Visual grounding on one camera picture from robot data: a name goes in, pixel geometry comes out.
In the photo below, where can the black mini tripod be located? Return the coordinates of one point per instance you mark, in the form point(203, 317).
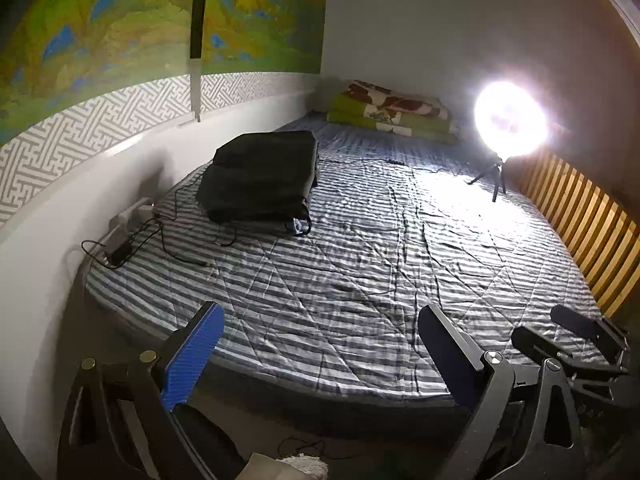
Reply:
point(496, 185)

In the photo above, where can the wooden slatted bed frame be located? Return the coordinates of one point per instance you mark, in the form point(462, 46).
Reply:
point(590, 220)

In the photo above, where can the black charger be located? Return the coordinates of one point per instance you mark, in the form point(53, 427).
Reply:
point(120, 252)

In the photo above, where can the white cloth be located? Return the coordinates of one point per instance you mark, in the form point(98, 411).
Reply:
point(290, 467)

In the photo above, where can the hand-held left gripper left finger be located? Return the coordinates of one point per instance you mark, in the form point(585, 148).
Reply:
point(195, 355)

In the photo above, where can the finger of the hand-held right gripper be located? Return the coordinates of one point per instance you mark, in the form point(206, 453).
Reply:
point(540, 342)
point(580, 322)

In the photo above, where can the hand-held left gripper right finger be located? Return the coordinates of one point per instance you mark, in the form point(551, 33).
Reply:
point(450, 360)

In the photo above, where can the blue white striped blanket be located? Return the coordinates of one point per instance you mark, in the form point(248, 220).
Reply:
point(350, 285)

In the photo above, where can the green yellow wall poster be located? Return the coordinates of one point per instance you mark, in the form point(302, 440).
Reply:
point(100, 35)

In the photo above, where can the stack of folded dark clothes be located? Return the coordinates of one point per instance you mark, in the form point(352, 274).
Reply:
point(240, 205)

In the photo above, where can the white power strip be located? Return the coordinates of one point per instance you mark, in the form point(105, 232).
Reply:
point(131, 215)

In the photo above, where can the patterned pillow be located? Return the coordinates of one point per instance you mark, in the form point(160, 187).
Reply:
point(390, 110)

